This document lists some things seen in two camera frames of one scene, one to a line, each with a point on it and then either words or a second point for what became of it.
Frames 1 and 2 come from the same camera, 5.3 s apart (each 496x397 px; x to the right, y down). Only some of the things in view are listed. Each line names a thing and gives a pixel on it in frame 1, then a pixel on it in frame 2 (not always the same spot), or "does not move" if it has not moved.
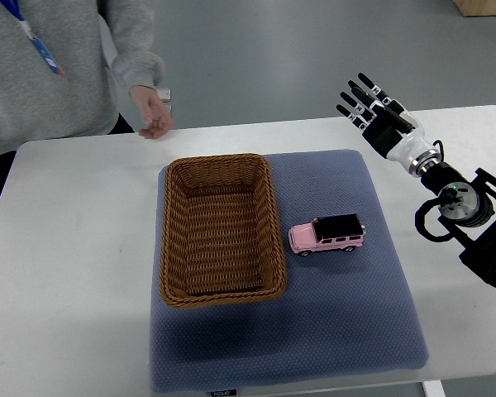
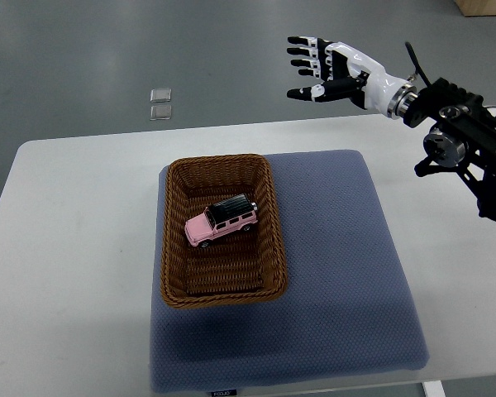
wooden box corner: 484,7 does not move
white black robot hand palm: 396,145 to 348,73
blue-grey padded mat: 344,313 does not move
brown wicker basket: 221,236 does not move
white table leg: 434,389 does not move
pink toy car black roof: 343,231 to 224,217
